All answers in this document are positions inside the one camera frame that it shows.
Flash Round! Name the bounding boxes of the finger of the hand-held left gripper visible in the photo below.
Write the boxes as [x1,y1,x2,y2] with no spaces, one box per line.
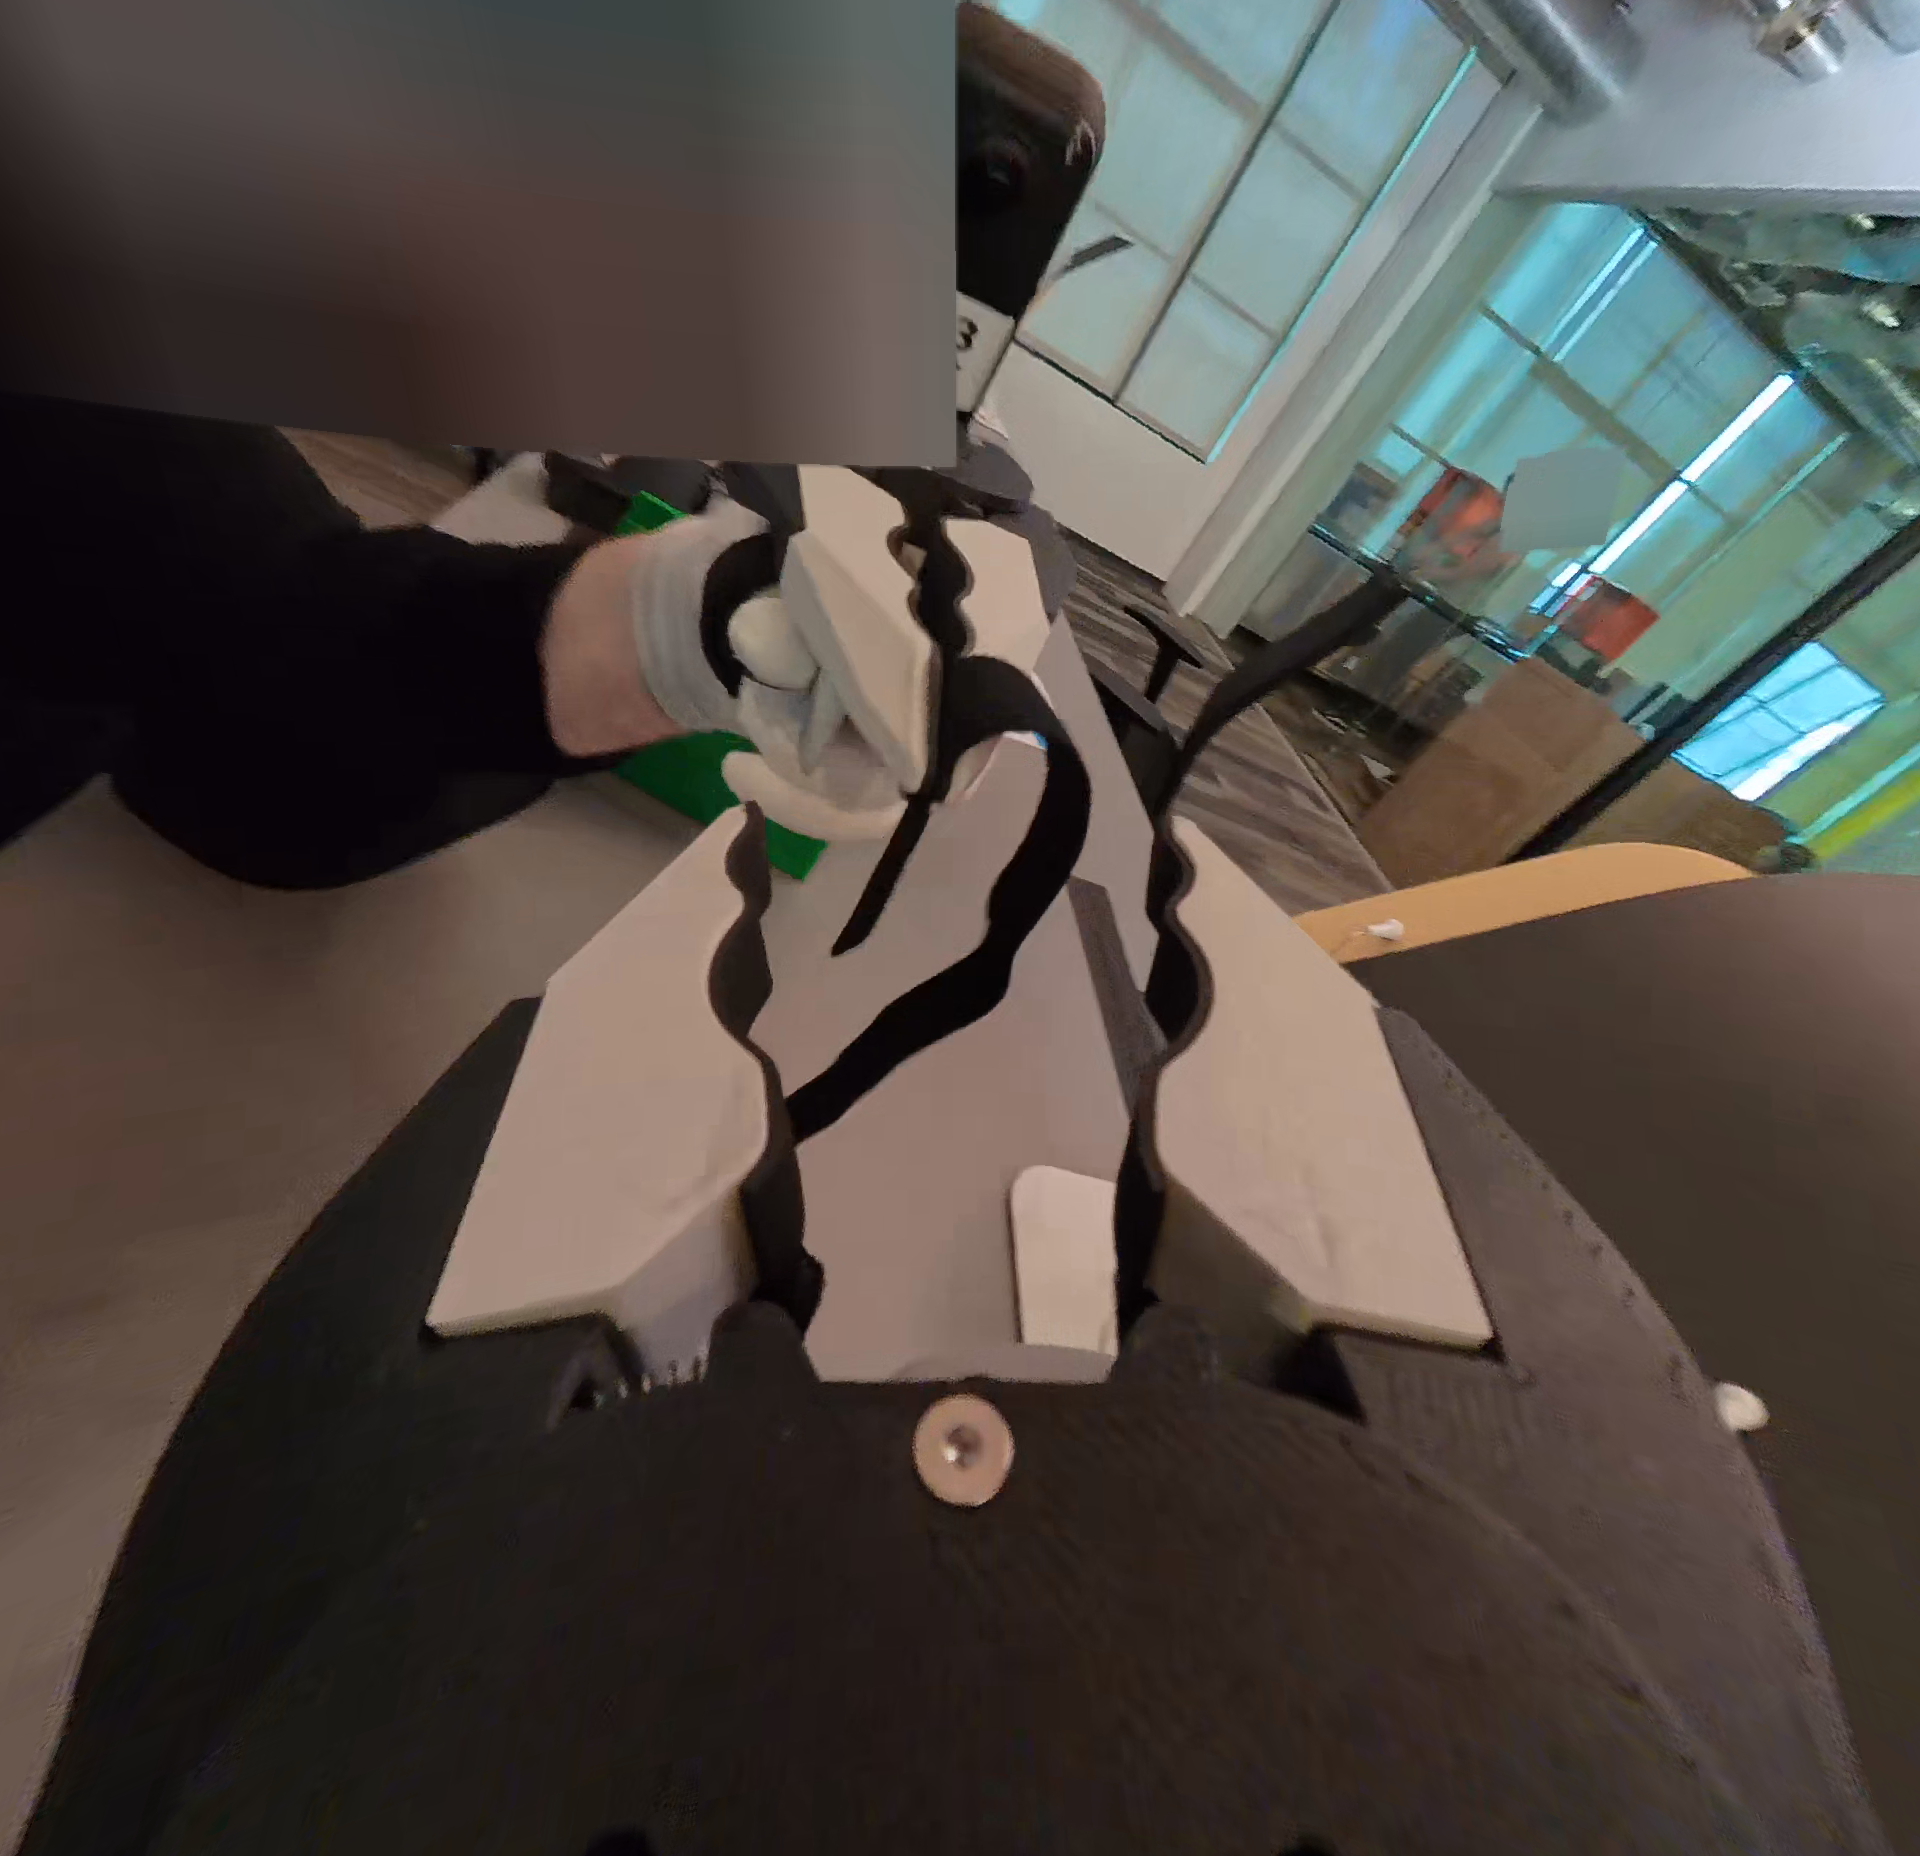
[775,464,980,807]
[891,467,1056,687]

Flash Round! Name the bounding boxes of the cardboard boxes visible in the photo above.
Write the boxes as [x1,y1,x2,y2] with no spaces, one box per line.
[1356,656,1789,886]

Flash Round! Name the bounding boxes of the round silver air duct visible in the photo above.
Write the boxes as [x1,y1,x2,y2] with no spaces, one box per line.
[1386,0,1633,128]

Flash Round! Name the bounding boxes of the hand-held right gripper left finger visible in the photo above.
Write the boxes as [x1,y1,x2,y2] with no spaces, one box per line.
[422,807,828,1369]

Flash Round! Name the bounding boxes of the person's left hand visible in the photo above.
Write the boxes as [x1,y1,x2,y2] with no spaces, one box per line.
[625,512,999,848]

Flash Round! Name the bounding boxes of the green plastic bin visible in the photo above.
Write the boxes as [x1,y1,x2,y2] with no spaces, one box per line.
[611,490,830,883]

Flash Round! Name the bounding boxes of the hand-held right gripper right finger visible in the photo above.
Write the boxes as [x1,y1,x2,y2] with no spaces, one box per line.
[1113,812,1502,1355]

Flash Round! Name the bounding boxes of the black fabric strap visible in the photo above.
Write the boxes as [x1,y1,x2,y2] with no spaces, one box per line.
[780,651,1098,1146]

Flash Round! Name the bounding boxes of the black and white book stand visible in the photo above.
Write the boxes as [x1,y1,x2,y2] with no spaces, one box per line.
[1007,839,1920,1856]

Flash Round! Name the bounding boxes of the black floor lamp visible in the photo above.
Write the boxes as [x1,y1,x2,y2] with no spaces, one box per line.
[1512,501,1920,860]

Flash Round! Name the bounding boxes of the black office chair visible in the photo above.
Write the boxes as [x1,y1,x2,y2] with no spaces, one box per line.
[1116,553,1409,838]

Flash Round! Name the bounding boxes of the orange box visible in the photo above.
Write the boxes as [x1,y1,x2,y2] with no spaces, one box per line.
[1409,470,1506,572]
[1560,572,1662,662]

